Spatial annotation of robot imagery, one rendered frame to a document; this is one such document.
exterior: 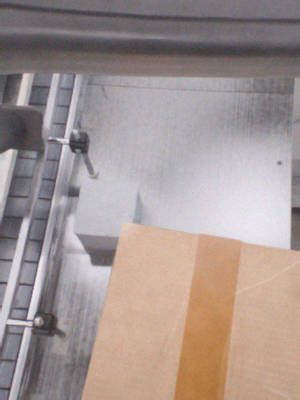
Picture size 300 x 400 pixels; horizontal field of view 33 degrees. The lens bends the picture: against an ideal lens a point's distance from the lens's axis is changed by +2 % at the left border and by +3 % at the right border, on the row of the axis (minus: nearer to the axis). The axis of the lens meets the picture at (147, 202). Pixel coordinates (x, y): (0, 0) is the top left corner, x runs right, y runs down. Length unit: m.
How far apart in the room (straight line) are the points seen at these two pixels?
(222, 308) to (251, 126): 0.50
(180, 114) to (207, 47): 0.78
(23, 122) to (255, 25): 0.61
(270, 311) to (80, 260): 0.42
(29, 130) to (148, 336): 0.40
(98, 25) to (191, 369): 0.42
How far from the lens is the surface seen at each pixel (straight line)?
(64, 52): 0.23
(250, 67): 0.26
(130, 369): 0.57
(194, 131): 0.99
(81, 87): 1.02
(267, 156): 0.97
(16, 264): 0.79
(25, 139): 0.83
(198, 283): 0.58
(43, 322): 0.74
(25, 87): 0.99
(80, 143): 0.84
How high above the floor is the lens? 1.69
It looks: 68 degrees down
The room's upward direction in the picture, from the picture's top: 11 degrees counter-clockwise
